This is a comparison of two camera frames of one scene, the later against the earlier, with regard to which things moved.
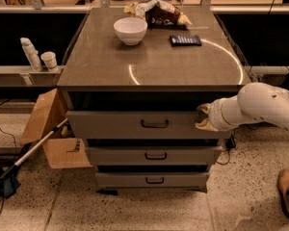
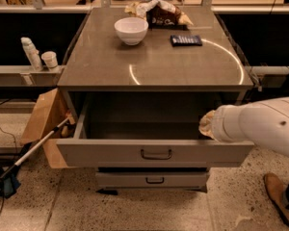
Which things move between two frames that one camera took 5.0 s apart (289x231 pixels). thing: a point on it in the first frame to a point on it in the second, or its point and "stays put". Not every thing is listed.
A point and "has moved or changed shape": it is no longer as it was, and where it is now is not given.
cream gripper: (216, 115) to (220, 123)
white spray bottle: (32, 54) stays put
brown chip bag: (159, 14) stays put
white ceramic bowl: (130, 30) stays put
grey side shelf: (23, 76) stays put
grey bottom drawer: (156, 180) stays put
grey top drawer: (139, 125) has moved or changed shape
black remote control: (176, 40) stays put
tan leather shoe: (285, 179) to (276, 195)
